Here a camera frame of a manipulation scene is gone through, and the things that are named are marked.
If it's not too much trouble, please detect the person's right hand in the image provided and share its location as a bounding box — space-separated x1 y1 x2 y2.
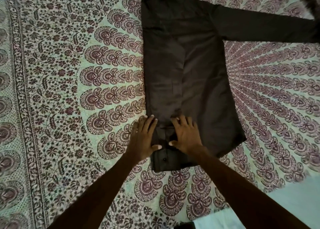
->
169 115 203 160

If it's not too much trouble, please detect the person's left hand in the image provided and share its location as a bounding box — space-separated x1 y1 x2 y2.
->
129 115 162 163

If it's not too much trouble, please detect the dark brown shirt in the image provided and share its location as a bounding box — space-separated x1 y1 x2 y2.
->
141 0 320 173

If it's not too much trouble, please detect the person's right forearm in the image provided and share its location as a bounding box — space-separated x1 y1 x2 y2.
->
184 146 312 229

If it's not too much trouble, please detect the person's left forearm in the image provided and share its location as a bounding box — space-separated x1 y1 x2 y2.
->
47 153 151 229

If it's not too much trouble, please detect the small dark object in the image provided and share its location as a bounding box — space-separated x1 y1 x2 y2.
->
173 221 196 229

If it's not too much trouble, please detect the patterned mandala bedsheet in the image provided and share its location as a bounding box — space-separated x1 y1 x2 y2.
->
0 0 320 229

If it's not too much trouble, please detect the plain white sheet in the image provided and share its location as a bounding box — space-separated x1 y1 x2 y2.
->
193 171 320 229

